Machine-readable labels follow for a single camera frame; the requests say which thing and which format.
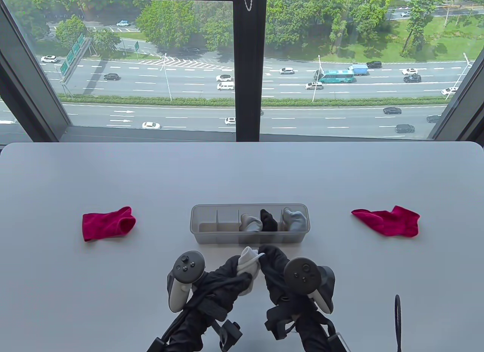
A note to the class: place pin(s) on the person's left hand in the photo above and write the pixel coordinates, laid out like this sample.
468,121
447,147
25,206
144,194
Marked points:
215,291

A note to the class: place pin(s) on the person's right hand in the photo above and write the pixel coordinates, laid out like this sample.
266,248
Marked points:
276,284

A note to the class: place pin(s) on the white sock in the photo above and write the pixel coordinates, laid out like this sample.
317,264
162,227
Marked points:
247,259

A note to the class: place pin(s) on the black sock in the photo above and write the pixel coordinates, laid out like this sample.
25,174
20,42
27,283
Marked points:
269,219

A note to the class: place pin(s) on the grey sock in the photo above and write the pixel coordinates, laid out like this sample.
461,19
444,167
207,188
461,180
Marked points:
251,223

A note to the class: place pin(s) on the light blue sock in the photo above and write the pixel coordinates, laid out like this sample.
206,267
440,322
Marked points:
295,217

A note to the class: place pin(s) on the red sock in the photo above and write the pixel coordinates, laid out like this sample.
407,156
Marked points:
106,223
389,221

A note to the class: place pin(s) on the black forearm sensor box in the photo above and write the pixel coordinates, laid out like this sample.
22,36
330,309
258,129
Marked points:
337,342

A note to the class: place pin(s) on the person's right forearm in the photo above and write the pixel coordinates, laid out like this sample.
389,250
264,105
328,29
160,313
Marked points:
314,333

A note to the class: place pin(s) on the person's left forearm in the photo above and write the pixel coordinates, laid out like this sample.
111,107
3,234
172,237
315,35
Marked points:
185,333

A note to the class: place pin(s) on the clear plastic divided organizer box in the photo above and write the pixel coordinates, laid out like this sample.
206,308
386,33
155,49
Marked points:
211,231

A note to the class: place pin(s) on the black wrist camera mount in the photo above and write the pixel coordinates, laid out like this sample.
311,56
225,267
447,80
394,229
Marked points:
230,333
280,323

